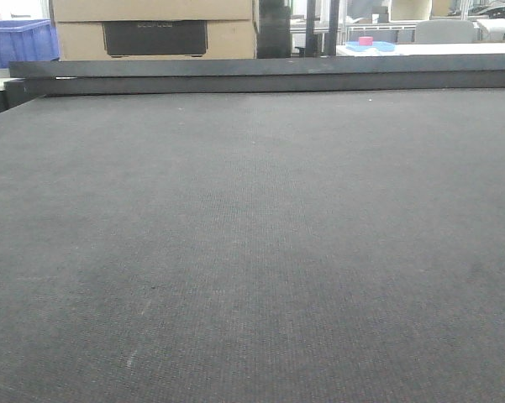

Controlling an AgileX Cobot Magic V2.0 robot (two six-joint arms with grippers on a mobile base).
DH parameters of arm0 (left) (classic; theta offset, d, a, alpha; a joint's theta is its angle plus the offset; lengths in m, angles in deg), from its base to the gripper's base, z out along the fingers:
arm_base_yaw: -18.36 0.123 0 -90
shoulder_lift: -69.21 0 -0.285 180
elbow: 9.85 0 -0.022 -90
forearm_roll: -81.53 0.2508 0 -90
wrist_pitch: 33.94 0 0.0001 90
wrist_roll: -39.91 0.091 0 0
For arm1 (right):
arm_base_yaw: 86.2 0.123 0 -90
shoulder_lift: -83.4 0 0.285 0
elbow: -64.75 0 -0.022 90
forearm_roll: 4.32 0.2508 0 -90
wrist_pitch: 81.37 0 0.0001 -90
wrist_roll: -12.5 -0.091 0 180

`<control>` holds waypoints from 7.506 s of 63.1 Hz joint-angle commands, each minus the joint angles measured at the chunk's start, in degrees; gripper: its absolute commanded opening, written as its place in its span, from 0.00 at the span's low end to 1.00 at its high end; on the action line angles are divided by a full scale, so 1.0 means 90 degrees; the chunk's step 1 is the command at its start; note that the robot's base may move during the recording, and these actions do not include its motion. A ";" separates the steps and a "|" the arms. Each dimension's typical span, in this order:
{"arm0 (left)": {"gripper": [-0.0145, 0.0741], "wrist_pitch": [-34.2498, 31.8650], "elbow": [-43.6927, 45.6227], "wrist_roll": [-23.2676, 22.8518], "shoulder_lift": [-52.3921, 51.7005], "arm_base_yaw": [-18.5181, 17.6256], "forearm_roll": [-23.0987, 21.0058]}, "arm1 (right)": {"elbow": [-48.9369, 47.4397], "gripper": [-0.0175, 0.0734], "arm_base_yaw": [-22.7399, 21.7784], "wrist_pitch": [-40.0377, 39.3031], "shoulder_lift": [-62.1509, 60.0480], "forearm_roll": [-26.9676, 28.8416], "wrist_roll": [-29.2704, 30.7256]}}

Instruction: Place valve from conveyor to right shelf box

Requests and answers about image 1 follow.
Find black stacked object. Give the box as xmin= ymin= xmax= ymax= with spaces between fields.
xmin=256 ymin=0 xmax=292 ymax=59

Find blue plastic crate background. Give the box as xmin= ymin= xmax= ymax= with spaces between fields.
xmin=0 ymin=19 xmax=60 ymax=69

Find black vertical posts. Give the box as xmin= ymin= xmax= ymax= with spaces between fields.
xmin=305 ymin=0 xmax=340 ymax=57

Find black conveyor side rail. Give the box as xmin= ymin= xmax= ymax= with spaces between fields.
xmin=4 ymin=54 xmax=505 ymax=108

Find black conveyor belt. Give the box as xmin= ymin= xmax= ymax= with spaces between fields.
xmin=0 ymin=90 xmax=505 ymax=402

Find light blue tray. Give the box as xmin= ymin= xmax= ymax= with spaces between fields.
xmin=345 ymin=41 xmax=396 ymax=52

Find upper cardboard box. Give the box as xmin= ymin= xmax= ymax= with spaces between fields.
xmin=52 ymin=0 xmax=259 ymax=23

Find lower cardboard box black print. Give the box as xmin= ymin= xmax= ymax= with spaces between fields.
xmin=56 ymin=20 xmax=256 ymax=61

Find white background table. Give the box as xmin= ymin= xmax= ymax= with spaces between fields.
xmin=336 ymin=43 xmax=505 ymax=57

